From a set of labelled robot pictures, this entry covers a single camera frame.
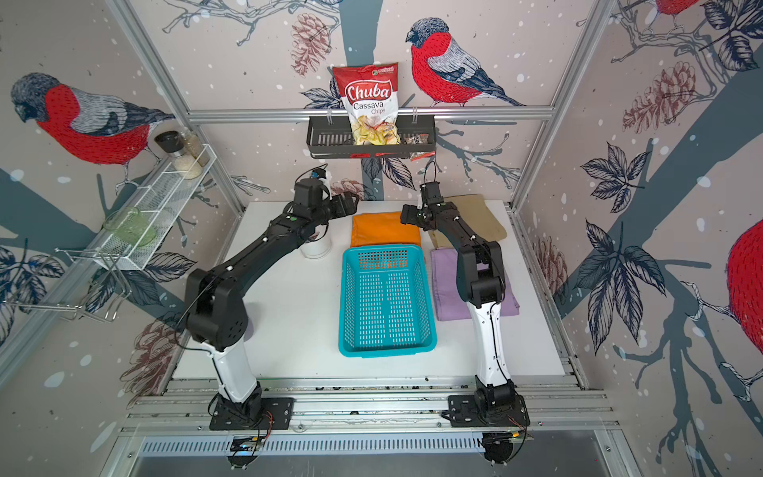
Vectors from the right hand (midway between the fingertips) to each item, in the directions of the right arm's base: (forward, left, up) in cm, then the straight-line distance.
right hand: (408, 215), depth 107 cm
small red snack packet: (+2, -1, +25) cm, 25 cm away
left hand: (-8, +17, +18) cm, 26 cm away
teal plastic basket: (-30, +7, -10) cm, 32 cm away
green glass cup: (-32, +66, +28) cm, 78 cm away
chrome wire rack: (-43, +73, +17) cm, 87 cm away
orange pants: (0, +10, -8) cm, 12 cm away
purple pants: (-33, -13, -5) cm, 36 cm away
